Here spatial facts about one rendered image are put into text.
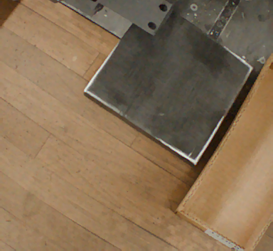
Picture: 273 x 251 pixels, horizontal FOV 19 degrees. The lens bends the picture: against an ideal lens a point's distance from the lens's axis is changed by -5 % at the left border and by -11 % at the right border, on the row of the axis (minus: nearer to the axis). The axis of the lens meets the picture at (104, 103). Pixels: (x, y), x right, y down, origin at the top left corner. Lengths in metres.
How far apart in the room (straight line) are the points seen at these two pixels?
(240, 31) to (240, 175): 0.21
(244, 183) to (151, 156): 0.14
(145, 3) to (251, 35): 0.29
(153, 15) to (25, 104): 0.26
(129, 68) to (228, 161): 0.18
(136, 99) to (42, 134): 0.12
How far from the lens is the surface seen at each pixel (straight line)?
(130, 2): 0.93
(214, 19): 1.18
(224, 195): 1.11
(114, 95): 1.11
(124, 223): 1.10
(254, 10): 1.20
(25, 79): 1.13
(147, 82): 1.11
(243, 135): 1.13
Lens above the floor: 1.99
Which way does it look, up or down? 75 degrees down
